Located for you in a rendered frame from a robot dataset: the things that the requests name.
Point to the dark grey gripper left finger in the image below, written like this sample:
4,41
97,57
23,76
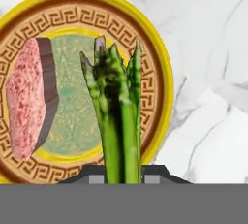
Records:
91,173

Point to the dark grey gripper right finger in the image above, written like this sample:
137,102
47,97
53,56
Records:
155,173

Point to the green asparagus bunch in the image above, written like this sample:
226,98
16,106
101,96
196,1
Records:
117,111

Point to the raw pink steak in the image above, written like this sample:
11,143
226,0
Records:
29,102

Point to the yellow rimmed patterned plate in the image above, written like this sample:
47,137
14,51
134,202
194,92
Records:
142,56

